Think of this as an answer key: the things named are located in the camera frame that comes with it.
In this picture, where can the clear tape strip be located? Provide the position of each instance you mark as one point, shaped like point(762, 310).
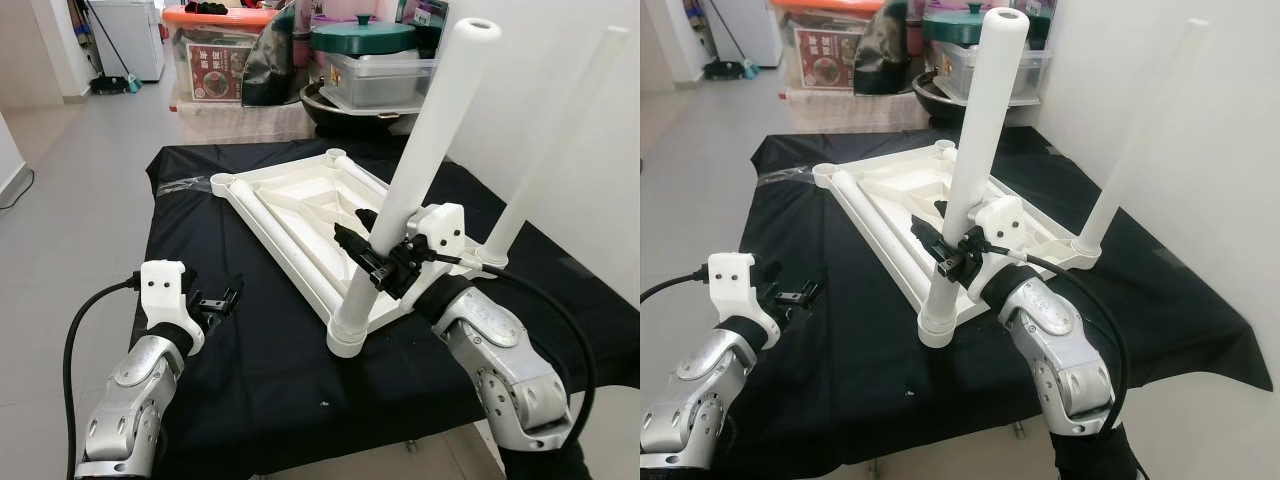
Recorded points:
point(180, 183)
point(790, 175)

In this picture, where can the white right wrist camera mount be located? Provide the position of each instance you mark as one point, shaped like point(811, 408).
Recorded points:
point(445, 225)
point(1000, 215)

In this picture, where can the green pot with lid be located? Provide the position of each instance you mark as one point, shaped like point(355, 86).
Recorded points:
point(950, 25)
point(360, 38)

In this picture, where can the black tablecloth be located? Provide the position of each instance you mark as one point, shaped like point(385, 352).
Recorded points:
point(850, 380)
point(250, 380)

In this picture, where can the shiny black bag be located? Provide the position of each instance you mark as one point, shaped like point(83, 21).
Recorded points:
point(270, 65)
point(885, 50)

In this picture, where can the beige fabric bench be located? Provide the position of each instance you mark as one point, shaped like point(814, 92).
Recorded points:
point(840, 112)
point(230, 125)

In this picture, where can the black mop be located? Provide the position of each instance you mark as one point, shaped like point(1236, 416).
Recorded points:
point(725, 70)
point(112, 85)

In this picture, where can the clear plastic container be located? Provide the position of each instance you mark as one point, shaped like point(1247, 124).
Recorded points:
point(370, 80)
point(950, 72)

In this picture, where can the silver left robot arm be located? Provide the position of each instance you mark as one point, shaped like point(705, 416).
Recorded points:
point(135, 400)
point(700, 400)

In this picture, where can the white appliance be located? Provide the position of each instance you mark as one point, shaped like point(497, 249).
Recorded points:
point(760, 30)
point(140, 40)

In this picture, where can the white plastic table top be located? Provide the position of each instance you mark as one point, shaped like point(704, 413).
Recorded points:
point(900, 185)
point(310, 190)

